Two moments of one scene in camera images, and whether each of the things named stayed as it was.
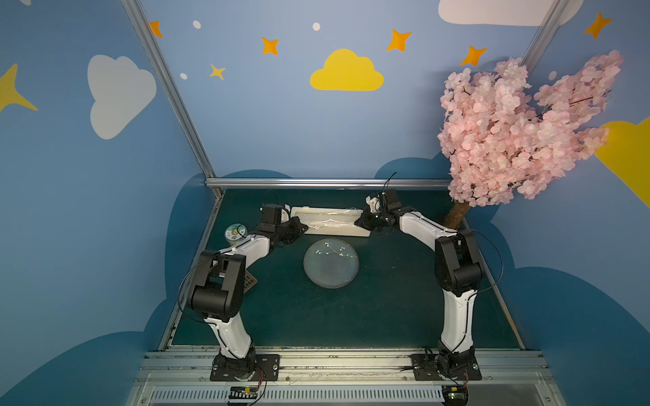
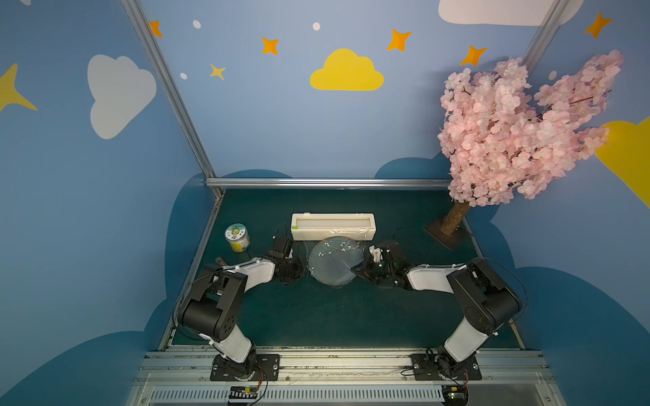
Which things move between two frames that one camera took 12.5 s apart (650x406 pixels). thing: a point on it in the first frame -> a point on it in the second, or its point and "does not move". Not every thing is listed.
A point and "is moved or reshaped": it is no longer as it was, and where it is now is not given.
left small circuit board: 243,392 does not move
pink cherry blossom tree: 502,144 does not move
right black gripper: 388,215 -> 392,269
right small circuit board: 454,395 does not move
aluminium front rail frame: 167,377 does not move
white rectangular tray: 331,221 is moved or reshaped
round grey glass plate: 331,263 does not move
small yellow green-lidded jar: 235,233 does not move
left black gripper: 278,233 -> 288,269
